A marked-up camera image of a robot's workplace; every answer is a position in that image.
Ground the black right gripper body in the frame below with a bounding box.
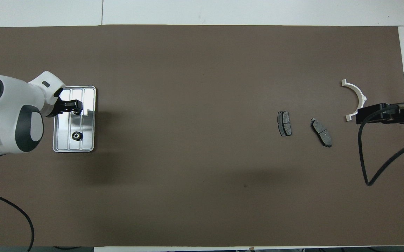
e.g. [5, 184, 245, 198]
[385, 104, 404, 124]

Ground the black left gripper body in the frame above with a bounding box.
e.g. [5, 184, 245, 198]
[58, 100, 72, 115]

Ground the silver metal tray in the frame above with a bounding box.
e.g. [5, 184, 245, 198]
[52, 86, 97, 153]

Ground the long dark brake pad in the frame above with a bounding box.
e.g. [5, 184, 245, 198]
[310, 118, 333, 148]

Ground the short dark brake pad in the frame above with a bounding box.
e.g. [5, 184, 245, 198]
[277, 111, 292, 137]

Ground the brown table mat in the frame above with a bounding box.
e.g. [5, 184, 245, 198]
[0, 24, 404, 247]

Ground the white half ring clamp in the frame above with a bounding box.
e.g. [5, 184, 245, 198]
[341, 79, 367, 122]

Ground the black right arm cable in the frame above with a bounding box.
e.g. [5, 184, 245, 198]
[358, 101, 404, 187]

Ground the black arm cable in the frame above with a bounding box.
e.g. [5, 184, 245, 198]
[358, 101, 404, 187]
[0, 188, 35, 252]

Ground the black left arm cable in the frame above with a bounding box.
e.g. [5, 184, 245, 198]
[0, 188, 35, 252]

